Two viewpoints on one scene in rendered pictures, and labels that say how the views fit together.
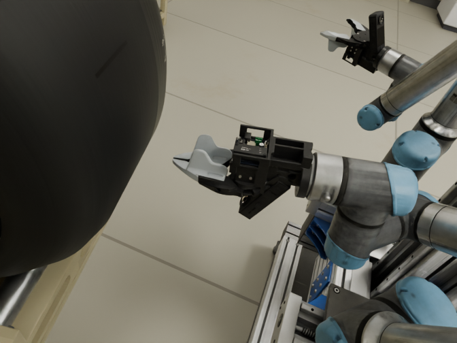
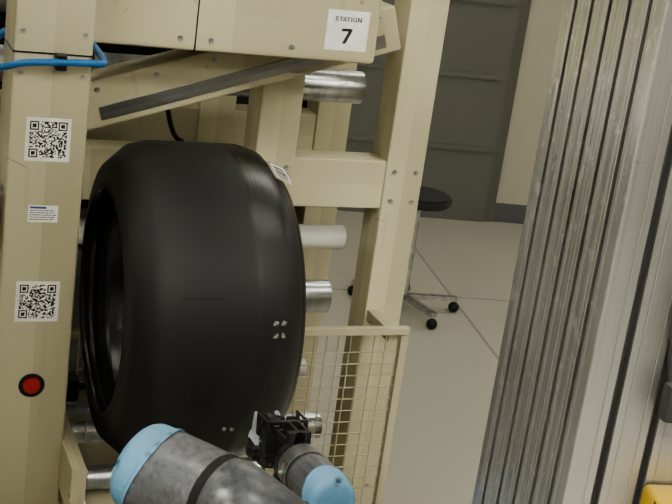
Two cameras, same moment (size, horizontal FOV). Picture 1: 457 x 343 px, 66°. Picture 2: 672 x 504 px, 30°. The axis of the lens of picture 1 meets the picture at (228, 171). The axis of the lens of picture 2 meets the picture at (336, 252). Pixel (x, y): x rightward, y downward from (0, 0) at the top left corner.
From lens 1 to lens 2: 186 cm
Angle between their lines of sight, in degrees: 63
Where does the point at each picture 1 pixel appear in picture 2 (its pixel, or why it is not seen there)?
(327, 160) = (303, 446)
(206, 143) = not seen: hidden behind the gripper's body
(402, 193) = (310, 481)
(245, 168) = (262, 432)
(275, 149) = (288, 426)
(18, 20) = (161, 261)
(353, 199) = (290, 479)
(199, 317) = not seen: outside the picture
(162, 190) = not seen: outside the picture
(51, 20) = (175, 266)
